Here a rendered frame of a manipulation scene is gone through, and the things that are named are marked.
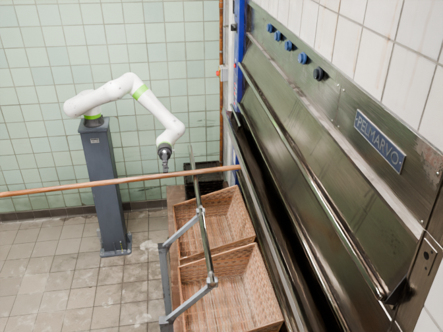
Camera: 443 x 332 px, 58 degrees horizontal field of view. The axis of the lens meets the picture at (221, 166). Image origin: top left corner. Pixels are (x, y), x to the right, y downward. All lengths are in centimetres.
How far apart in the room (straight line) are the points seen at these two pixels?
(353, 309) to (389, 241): 31
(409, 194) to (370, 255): 21
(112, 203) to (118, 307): 79
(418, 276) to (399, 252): 9
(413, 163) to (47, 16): 293
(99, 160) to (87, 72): 77
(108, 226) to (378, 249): 269
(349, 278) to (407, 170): 46
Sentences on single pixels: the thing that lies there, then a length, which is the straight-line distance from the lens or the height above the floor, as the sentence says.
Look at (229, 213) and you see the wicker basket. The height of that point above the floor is 62.
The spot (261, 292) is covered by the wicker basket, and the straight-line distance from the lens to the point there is 229.
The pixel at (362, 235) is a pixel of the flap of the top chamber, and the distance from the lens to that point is 113.
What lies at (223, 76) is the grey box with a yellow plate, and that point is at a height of 145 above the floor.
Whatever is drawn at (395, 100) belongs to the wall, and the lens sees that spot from 96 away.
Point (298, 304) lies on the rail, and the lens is 134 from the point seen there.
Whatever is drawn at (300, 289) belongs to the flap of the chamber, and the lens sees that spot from 142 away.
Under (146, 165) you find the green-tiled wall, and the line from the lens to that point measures 381.
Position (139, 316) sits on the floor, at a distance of 317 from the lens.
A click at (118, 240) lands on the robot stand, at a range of 357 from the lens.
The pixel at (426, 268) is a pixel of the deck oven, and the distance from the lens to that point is 93.
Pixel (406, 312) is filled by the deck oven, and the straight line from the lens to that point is 104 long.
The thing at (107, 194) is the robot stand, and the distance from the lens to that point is 328.
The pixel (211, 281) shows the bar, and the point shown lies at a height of 117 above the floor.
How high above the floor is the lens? 247
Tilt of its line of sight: 32 degrees down
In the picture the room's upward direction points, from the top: straight up
